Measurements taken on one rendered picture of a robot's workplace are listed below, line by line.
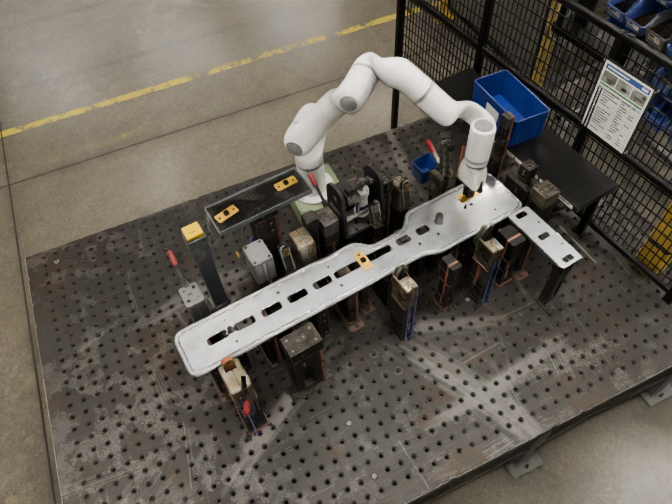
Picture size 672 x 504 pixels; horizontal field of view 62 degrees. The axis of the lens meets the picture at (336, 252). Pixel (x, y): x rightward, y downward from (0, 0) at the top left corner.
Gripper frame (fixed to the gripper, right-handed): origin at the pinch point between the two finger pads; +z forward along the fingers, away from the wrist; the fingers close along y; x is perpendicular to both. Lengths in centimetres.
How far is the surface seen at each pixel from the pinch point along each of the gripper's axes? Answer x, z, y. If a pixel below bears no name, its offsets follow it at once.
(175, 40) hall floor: -18, 109, -332
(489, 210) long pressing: 6.9, 9.4, 6.1
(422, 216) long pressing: -16.3, 9.5, -5.4
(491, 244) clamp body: -6.0, 5.1, 21.1
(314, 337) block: -77, 7, 19
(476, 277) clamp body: -7.7, 26.0, 20.3
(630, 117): 54, -21, 17
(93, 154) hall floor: -116, 110, -236
